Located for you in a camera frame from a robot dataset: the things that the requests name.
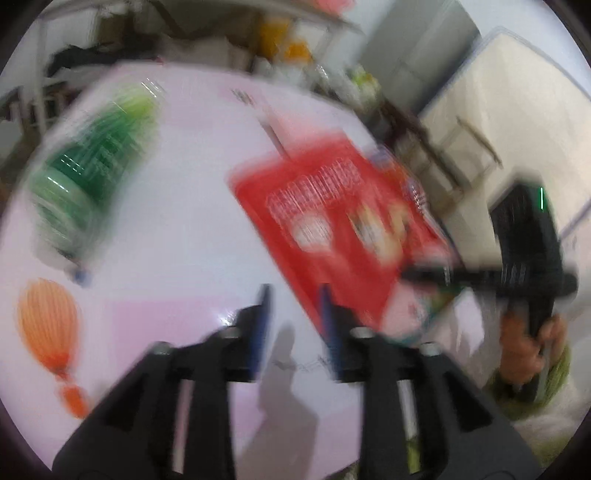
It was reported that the black cloth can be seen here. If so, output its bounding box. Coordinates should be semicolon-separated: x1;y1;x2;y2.
46;41;162;77

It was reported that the yellow plastic bag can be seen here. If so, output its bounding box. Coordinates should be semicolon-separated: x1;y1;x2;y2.
259;18;287;61

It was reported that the person's right forearm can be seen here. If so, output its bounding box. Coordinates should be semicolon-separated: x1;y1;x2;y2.
482;344;589;467

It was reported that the orange plastic bag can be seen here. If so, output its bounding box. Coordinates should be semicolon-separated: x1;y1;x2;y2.
284;41;312;63

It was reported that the white plastic bag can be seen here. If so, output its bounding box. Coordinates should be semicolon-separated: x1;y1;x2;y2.
346;65;382;112

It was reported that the person's right hand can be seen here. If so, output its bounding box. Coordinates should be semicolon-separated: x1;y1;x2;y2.
499;314;571;386

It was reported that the dark wooden stool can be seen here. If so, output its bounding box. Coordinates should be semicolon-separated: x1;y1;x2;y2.
369;99;444;171

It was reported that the red printed packet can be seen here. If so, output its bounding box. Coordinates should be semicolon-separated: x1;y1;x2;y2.
225;131;467;344

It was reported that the wooden chair dark seat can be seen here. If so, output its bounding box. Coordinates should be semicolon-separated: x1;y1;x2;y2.
431;115;504;206

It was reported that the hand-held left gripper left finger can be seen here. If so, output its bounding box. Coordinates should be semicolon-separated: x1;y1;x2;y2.
53;284;273;480

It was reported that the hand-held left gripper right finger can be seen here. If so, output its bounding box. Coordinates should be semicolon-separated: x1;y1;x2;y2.
320;284;541;480

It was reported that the grey refrigerator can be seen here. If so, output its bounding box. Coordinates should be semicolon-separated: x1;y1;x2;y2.
358;0;481;109

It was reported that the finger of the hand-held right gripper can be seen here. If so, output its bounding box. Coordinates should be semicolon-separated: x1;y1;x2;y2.
399;265;509;296

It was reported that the long wooden side table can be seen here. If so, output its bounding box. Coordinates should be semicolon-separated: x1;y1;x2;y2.
28;0;365;88

